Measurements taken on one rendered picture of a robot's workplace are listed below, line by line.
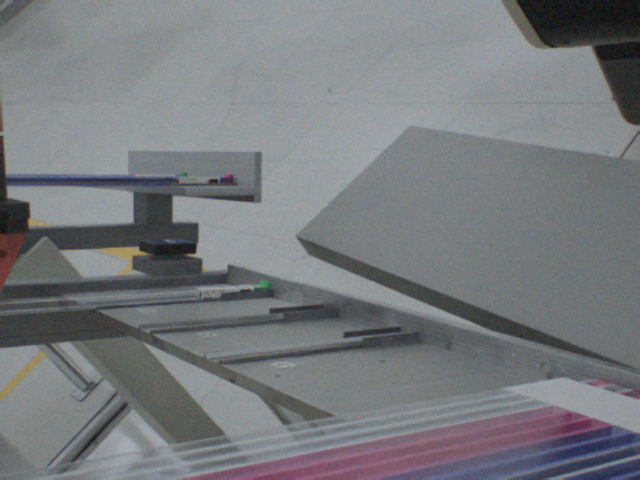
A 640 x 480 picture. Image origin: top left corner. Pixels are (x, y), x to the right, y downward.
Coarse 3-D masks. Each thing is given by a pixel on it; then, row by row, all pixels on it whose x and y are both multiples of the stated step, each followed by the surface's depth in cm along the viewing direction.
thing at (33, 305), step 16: (192, 288) 91; (256, 288) 95; (0, 304) 79; (16, 304) 80; (32, 304) 81; (48, 304) 82; (64, 304) 83; (80, 304) 84; (96, 304) 85; (112, 304) 86
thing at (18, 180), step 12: (12, 180) 103; (24, 180) 104; (36, 180) 105; (48, 180) 106; (60, 180) 107; (72, 180) 107; (84, 180) 108; (96, 180) 109; (108, 180) 110; (120, 180) 111; (132, 180) 112; (144, 180) 113; (156, 180) 114; (168, 180) 115; (228, 180) 121
